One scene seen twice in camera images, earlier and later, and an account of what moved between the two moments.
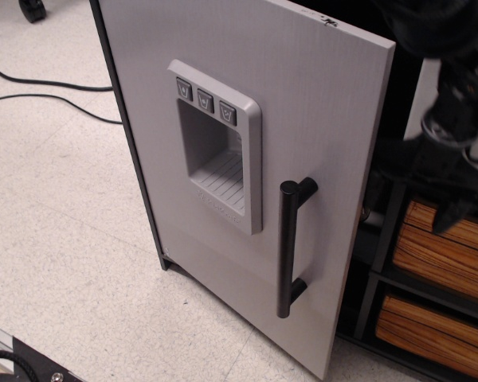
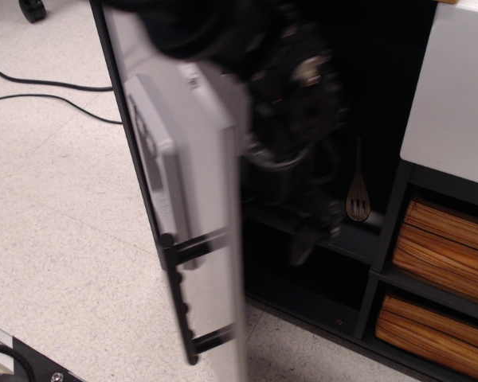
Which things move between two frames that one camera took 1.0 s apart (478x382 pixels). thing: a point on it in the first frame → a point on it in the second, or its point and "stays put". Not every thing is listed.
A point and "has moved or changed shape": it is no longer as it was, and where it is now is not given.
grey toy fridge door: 232,99 has moved or changed shape
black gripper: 442,174 → 280,182
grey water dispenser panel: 221,142 → 155,150
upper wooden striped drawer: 461,256 stays put
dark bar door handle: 292,193 → 171,254
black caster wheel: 33,9 stays put
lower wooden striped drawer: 462,341 stays put
